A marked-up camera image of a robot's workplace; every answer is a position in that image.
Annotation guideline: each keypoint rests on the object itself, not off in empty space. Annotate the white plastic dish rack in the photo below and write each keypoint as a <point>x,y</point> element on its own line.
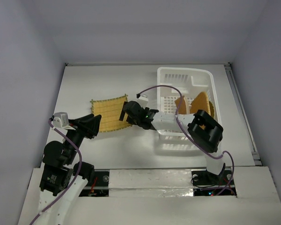
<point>190,82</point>

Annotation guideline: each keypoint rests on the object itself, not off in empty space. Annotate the rounded woven bamboo tray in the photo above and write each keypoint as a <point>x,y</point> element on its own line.
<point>182,105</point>

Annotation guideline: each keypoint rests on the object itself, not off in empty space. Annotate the square woven bamboo tray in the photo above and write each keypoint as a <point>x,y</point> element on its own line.
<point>110,110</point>

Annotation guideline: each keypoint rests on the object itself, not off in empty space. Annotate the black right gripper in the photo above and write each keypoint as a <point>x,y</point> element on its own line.
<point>127,114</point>

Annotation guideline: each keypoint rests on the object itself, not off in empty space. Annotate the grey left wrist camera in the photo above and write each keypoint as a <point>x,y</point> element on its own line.
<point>60,120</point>

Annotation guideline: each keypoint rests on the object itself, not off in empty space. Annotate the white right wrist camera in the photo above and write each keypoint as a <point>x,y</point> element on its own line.
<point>142,100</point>

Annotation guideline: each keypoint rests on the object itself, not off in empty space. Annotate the round woven bamboo plate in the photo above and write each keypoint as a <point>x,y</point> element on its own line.
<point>201,102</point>

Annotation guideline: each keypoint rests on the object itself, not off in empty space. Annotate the white foam front panel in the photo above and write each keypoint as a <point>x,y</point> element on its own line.
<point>166,197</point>

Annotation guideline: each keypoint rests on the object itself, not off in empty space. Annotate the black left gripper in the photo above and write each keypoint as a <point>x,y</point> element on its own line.
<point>89,121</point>

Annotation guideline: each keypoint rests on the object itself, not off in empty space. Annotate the aluminium side rail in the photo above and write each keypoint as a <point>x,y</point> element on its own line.
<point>240,108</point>

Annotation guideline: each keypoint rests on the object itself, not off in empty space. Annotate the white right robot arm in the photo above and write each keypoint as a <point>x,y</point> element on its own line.
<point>200,128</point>

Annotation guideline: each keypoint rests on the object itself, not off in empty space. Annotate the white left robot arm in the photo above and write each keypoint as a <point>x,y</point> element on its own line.
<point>65,174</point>

